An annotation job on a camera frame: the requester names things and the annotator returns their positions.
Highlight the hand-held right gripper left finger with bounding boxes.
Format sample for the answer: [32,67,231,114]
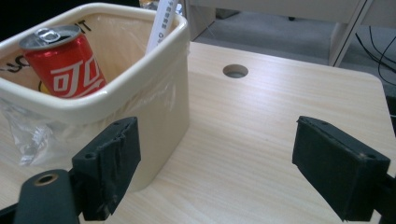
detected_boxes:
[71,116,142,222]

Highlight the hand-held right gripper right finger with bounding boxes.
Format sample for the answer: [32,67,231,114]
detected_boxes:
[291,115,392,223]

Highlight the cream square bin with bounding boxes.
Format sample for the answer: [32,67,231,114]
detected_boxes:
[0,2,191,193]

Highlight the red soda can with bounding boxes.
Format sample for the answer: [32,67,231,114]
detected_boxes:
[19,24,108,100]

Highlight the white stick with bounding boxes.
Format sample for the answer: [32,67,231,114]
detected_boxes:
[145,0,180,56]

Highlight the bundle of black wall cables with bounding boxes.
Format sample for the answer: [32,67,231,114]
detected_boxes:
[354,24,396,88]

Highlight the white desk frame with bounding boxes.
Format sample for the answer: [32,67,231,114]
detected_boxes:
[182,0,396,68]

